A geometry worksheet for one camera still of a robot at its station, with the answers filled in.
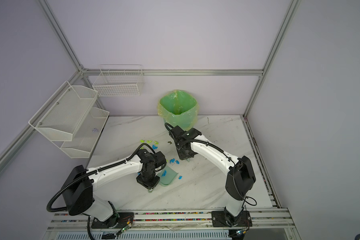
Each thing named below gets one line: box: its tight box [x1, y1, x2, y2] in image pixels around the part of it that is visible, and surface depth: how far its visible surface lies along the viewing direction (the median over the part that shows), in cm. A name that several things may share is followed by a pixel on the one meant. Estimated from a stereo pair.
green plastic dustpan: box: [148, 165, 179, 193], surface depth 88 cm
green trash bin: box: [157, 89, 199, 131], surface depth 100 cm
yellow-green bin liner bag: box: [157, 90, 199, 132], surface depth 100 cm
